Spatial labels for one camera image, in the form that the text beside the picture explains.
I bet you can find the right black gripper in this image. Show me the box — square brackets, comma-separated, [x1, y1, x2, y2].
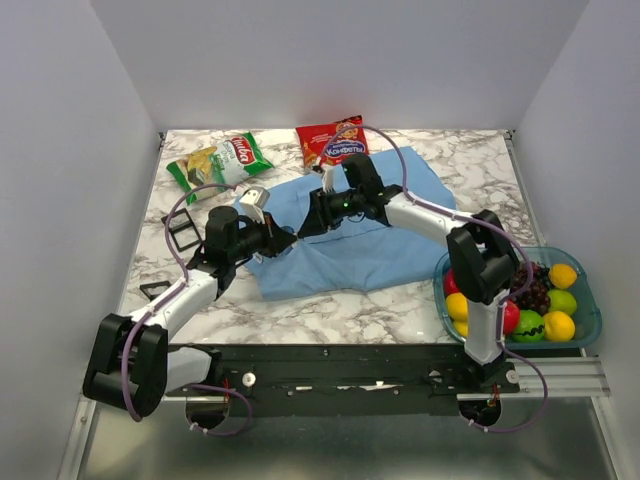
[297, 185, 364, 238]

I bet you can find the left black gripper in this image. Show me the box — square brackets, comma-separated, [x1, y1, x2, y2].
[229, 210, 298, 263]

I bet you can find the light blue shirt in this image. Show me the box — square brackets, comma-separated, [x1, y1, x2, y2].
[245, 146, 456, 301]

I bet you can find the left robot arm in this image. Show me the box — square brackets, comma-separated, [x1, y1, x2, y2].
[82, 206, 297, 421]

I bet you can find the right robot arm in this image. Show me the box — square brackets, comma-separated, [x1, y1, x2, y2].
[298, 154, 519, 392]

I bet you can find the red candy bag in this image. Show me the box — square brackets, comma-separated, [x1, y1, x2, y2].
[296, 115, 369, 171]

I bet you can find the green chips bag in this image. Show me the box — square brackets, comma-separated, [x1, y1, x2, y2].
[166, 131, 274, 205]

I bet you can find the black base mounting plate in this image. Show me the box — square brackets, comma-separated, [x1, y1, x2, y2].
[102, 342, 589, 419]

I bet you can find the red dragon fruit toy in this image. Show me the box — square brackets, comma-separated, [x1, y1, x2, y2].
[443, 269, 460, 296]

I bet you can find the yellow lemon upper left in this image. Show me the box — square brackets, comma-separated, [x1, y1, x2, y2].
[445, 292, 469, 323]

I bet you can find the yellow lemon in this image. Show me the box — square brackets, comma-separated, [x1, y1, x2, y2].
[548, 263, 578, 290]
[445, 292, 469, 323]
[543, 311, 576, 343]
[453, 321, 469, 338]

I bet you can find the yellow lemon lower left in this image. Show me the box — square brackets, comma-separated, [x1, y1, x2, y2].
[453, 321, 469, 338]

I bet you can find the red apple toy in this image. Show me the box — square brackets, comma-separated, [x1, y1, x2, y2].
[503, 300, 521, 336]

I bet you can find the dark purple grape bunch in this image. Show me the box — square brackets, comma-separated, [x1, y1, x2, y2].
[510, 262, 552, 316]

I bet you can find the green lime lower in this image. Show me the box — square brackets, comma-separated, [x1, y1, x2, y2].
[511, 310, 545, 343]

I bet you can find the green lime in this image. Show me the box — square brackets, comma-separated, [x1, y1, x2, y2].
[511, 310, 545, 343]
[547, 289, 578, 316]

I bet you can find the yellow lemon back right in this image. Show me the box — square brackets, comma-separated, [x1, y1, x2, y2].
[548, 263, 578, 290]

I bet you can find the green lime upper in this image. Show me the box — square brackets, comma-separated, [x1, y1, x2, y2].
[547, 289, 578, 316]

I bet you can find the yellow lemon front right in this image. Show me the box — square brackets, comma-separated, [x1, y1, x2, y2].
[543, 311, 576, 343]

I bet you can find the teal plastic fruit container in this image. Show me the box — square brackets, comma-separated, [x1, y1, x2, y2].
[433, 246, 602, 351]

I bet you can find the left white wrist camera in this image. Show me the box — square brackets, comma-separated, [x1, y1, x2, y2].
[238, 187, 270, 224]

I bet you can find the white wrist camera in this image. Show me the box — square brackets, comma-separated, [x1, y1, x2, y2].
[238, 187, 270, 224]
[312, 165, 335, 193]

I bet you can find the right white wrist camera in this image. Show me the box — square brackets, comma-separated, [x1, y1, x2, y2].
[312, 165, 335, 193]

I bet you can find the black double frame stand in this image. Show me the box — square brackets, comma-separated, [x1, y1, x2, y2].
[139, 208, 202, 301]

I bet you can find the aluminium rail frame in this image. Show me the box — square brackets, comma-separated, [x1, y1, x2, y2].
[60, 345, 624, 479]

